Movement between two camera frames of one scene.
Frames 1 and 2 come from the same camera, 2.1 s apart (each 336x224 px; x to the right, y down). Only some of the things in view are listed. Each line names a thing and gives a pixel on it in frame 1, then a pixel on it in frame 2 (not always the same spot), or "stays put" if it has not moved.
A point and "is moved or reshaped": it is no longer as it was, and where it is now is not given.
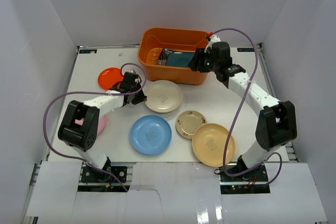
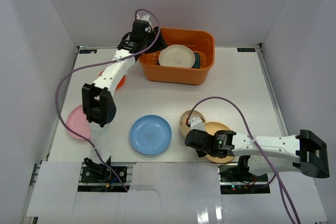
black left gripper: [138, 98] -> [159, 41]
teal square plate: [179, 59] is moved or reshaped
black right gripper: [199, 56] -> [200, 153]
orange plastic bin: [151, 41] stays put
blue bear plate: [150, 135] stays put
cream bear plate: [162, 96] -> [177, 55]
